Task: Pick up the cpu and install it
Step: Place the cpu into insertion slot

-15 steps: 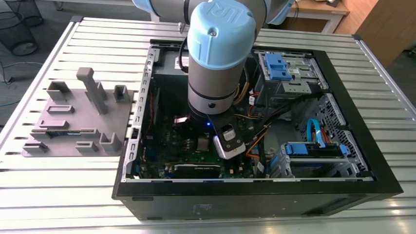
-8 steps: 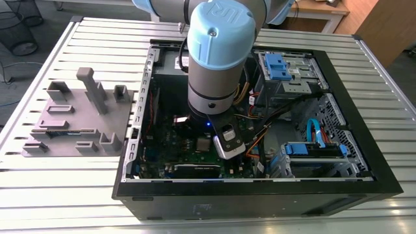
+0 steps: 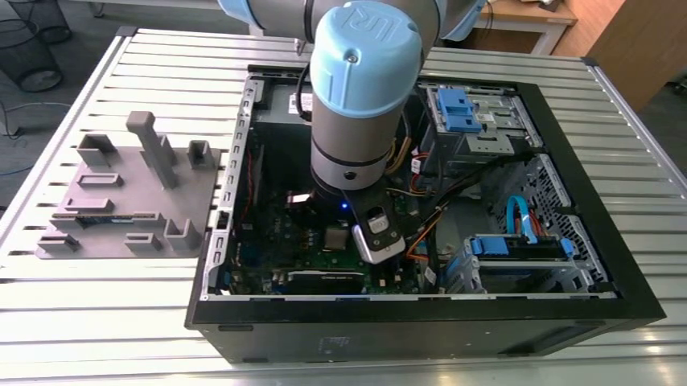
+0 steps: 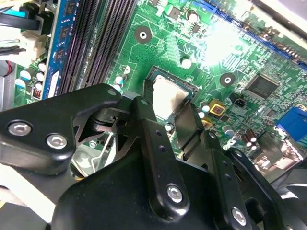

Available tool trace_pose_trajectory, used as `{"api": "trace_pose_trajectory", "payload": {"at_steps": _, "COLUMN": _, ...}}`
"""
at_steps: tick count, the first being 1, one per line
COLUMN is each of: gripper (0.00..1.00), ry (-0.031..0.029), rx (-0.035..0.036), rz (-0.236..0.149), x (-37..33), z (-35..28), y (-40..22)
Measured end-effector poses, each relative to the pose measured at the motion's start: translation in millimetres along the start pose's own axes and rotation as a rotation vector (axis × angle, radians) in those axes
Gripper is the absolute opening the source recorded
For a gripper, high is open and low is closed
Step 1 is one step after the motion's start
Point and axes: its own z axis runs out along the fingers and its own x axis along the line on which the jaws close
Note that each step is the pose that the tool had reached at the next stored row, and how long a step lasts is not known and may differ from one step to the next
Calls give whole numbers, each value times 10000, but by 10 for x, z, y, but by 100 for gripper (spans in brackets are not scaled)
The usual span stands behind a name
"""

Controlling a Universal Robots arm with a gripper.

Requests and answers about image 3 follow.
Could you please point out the silver CPU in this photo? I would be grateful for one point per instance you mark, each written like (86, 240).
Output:
(335, 237)

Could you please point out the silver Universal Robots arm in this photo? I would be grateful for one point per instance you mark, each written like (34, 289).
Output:
(365, 120)

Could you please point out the green motherboard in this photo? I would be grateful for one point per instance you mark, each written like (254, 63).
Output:
(279, 245)

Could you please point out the black case fan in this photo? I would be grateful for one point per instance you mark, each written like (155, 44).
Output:
(257, 177)

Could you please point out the black graphics card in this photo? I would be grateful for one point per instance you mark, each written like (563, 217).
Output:
(322, 281)

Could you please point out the grey power supply unit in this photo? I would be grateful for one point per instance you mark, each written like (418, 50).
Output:
(279, 104)

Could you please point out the blue plastic tab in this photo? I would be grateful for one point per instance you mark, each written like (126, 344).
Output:
(453, 275)

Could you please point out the black PC case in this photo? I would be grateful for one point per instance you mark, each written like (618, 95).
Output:
(375, 325)

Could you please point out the hard disk in blue carrier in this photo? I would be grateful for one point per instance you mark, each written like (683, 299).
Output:
(489, 246)

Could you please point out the tall metal drive cage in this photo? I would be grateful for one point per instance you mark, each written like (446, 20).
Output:
(489, 144)

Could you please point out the grey parts rack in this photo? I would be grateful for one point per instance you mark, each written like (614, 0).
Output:
(139, 193)

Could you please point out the low metal drive cage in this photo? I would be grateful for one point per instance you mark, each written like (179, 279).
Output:
(585, 277)

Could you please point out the wooden desk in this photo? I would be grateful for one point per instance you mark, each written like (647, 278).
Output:
(531, 18)

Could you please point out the wooden cabinet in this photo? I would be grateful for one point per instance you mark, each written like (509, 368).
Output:
(639, 52)

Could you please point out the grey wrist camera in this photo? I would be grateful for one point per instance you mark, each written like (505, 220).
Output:
(299, 198)

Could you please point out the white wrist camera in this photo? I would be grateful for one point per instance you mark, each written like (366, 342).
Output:
(370, 249)

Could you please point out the blue drive bay bracket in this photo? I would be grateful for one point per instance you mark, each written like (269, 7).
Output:
(457, 108)

